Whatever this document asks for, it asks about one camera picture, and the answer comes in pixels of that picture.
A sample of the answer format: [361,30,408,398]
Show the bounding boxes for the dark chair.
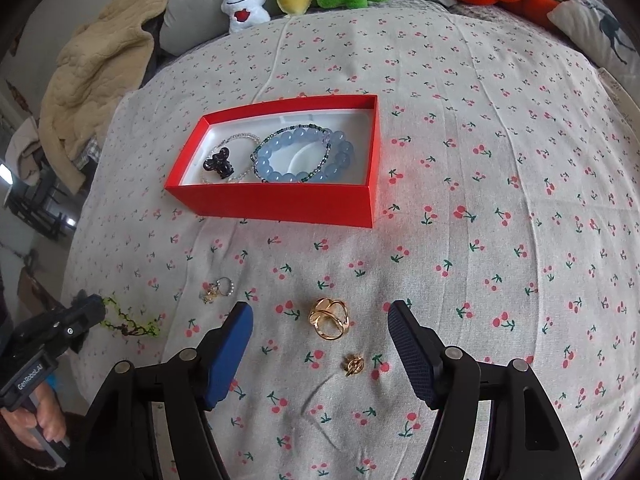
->
[2,160,77,239]

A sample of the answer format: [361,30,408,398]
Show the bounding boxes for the green black beaded string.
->
[100,296,162,339]

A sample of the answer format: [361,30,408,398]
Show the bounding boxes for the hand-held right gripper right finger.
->
[388,300,584,480]

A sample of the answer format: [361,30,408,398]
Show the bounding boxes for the blue bead bracelet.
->
[252,128,355,183]

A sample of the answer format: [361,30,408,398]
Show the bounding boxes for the green purple small-bead bracelet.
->
[248,122,334,183]

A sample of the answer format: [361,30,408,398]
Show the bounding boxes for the clear bead bracelet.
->
[202,131,261,184]

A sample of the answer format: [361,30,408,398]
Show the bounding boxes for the large gold ring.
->
[307,297,345,340]

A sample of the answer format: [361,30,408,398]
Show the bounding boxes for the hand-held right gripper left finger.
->
[80,301,254,480]

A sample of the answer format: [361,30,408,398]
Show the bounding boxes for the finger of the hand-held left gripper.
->
[64,294,107,356]

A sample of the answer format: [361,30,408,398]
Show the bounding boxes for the white plush toy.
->
[221,0,271,35]

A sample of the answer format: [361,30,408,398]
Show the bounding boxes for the grey pillow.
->
[160,0,451,57]

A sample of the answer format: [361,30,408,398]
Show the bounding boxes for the beige quilted blanket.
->
[39,0,174,194]

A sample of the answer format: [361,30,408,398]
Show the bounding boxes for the silver ring with charms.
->
[201,277,235,305]

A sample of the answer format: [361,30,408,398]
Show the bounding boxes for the red cardboard box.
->
[165,94,379,230]

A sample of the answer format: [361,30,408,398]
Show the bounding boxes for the person's left hand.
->
[0,387,69,455]

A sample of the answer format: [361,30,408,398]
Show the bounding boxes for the orange carrot plush toy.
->
[500,0,571,29]

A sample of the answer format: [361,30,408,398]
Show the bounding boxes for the white deer print pillow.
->
[547,0,640,82]

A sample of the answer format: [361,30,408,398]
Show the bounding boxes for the cherry print bed sheet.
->
[60,0,640,480]

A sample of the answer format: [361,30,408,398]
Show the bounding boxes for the black hair claw clip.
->
[202,146,236,181]

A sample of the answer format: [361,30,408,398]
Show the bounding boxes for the white cloth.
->
[6,117,51,186]

